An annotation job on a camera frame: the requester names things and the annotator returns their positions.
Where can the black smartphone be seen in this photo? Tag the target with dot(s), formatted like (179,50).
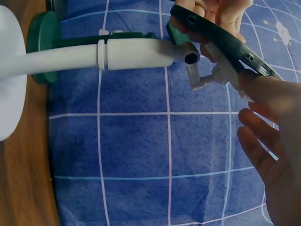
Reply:
(218,35)

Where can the person's right hand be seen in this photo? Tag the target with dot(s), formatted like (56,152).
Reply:
(284,141)

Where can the person's right thumb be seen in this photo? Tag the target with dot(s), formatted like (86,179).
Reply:
(263,87)

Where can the green phone stand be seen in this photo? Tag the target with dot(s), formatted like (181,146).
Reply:
(47,30)

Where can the white gooseneck phone stand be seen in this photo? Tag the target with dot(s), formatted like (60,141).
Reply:
(131,55)

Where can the person's left hand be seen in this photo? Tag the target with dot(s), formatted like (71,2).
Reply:
(221,11)

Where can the person's left fingers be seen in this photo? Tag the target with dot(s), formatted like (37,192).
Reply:
(229,22)

